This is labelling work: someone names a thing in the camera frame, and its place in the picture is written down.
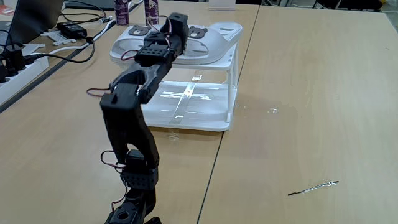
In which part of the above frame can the white bear slipper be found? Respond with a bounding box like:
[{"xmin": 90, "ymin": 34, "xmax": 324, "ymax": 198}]
[
  {"xmin": 109, "ymin": 24, "xmax": 184, "ymax": 65},
  {"xmin": 172, "ymin": 21, "xmax": 244, "ymax": 65}
]

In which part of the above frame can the white plastic box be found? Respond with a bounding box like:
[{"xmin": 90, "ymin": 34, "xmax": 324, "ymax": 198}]
[{"xmin": 117, "ymin": 42, "xmax": 239, "ymax": 132}]

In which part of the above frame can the purple drink can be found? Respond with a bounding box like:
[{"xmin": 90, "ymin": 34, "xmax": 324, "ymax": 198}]
[
  {"xmin": 144, "ymin": 0, "xmax": 160, "ymax": 26},
  {"xmin": 114, "ymin": 0, "xmax": 130, "ymax": 26}
]

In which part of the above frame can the black power adapter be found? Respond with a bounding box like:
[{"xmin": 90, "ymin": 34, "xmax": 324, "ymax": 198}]
[{"xmin": 56, "ymin": 21, "xmax": 88, "ymax": 40}]

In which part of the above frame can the white plastic printed part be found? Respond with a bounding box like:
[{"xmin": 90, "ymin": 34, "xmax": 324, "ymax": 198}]
[{"xmin": 40, "ymin": 30, "xmax": 77, "ymax": 47}]

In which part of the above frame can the dark laptop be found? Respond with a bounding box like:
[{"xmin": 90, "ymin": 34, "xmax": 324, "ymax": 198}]
[{"xmin": 5, "ymin": 0, "xmax": 65, "ymax": 46}]

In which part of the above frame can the white power strip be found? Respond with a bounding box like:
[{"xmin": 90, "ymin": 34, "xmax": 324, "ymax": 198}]
[{"xmin": 0, "ymin": 55, "xmax": 50, "ymax": 106}]

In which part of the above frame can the black power plug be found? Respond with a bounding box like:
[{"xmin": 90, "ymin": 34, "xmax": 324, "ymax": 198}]
[{"xmin": 1, "ymin": 43, "xmax": 27, "ymax": 77}]

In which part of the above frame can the thin metal rod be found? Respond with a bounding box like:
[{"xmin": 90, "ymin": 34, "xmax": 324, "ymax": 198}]
[{"xmin": 287, "ymin": 180, "xmax": 340, "ymax": 197}]

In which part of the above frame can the white cable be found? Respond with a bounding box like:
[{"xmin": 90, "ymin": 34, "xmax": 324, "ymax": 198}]
[{"xmin": 46, "ymin": 19, "xmax": 116, "ymax": 55}]

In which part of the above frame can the thin black cable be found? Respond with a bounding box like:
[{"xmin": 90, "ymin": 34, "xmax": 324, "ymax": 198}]
[{"xmin": 60, "ymin": 0, "xmax": 108, "ymax": 24}]

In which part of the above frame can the black power cable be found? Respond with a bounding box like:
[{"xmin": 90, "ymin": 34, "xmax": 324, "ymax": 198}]
[{"xmin": 23, "ymin": 36, "xmax": 96, "ymax": 64}]

